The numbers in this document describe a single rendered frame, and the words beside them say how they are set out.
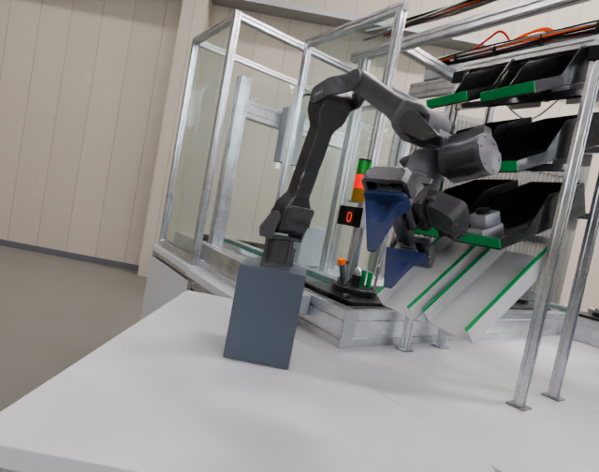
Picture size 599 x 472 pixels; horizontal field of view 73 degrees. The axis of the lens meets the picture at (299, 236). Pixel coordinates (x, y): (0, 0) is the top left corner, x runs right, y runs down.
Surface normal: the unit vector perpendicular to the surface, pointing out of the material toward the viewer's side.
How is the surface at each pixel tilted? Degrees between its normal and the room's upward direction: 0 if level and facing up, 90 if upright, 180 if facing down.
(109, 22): 90
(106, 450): 0
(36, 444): 0
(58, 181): 90
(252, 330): 90
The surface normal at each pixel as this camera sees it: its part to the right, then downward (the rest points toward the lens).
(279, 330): -0.02, 0.06
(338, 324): -0.80, -0.11
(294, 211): 0.44, 0.56
